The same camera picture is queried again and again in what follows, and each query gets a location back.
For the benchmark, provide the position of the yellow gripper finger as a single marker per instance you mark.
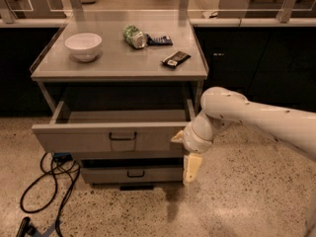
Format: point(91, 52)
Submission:
point(192, 162)
point(178, 137)

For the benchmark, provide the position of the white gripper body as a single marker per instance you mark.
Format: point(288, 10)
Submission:
point(192, 141)

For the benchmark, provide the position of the grey top drawer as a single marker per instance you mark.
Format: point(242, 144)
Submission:
point(106, 131)

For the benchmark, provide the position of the grey drawer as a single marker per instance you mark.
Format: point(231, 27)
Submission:
point(132, 171)
point(106, 131)

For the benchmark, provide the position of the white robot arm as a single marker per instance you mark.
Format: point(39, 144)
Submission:
point(249, 170)

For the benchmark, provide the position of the grey drawer cabinet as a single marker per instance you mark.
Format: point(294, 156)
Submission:
point(121, 77)

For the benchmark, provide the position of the grey bottom drawer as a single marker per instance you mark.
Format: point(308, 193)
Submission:
point(132, 171)

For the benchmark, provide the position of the black snack packet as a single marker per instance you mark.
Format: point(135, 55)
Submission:
point(175, 59)

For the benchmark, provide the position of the blue snack packet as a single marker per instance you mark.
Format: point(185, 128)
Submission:
point(165, 40)

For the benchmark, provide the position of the dark counter cabinet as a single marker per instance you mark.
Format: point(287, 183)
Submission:
point(275, 66)

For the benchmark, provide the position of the green soda can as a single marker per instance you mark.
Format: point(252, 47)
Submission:
point(134, 36)

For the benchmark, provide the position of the white ceramic bowl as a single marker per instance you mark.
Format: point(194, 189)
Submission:
point(85, 46)

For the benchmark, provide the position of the grey background desk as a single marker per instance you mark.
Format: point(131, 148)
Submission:
point(264, 8)

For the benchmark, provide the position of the black plug connector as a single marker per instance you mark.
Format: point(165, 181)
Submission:
point(26, 228)

